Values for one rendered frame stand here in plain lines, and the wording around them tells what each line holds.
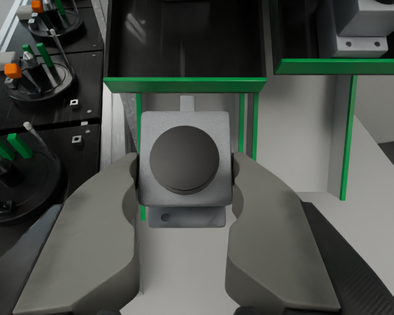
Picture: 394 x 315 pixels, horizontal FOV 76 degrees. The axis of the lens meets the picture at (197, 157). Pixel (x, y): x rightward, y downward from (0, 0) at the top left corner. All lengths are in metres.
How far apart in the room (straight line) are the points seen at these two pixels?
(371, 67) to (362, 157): 0.44
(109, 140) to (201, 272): 0.29
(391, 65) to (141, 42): 0.22
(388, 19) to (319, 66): 0.05
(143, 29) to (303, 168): 0.29
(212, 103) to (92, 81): 0.35
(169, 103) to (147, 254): 0.28
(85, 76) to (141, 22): 0.41
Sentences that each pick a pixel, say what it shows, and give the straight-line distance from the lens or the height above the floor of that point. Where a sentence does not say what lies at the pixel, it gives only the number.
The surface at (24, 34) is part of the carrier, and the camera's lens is 0.89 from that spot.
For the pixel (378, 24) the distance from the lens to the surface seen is 0.26.
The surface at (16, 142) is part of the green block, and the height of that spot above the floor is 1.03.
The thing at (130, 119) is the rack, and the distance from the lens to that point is 0.40.
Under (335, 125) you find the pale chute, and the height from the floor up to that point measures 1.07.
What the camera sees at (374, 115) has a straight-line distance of 1.57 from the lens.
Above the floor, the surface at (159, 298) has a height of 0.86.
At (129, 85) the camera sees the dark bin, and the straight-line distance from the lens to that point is 0.22.
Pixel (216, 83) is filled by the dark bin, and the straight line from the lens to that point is 0.21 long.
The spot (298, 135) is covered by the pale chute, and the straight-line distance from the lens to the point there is 0.41.
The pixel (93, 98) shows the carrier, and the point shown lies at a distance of 0.59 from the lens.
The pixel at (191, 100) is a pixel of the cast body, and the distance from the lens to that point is 0.17.
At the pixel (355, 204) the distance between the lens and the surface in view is 0.62.
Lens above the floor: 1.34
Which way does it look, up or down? 54 degrees down
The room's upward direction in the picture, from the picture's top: 1 degrees clockwise
